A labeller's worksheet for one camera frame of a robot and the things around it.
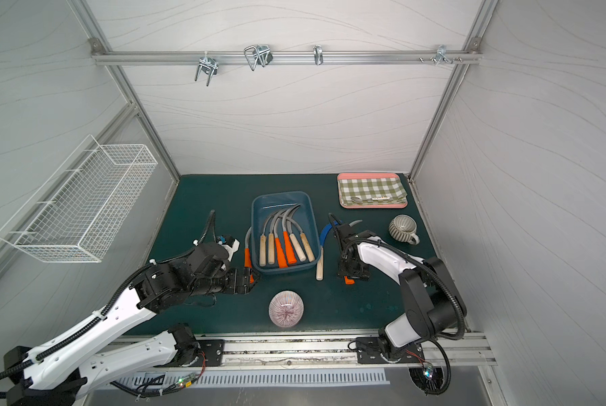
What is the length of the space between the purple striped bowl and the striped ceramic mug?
443mm

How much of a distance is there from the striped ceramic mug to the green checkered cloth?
0.14m

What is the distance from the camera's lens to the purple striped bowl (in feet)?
2.57

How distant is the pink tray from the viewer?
113cm

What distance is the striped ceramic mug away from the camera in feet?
3.11

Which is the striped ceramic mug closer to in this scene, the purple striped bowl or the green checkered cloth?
the green checkered cloth

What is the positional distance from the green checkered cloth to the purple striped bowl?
48cm
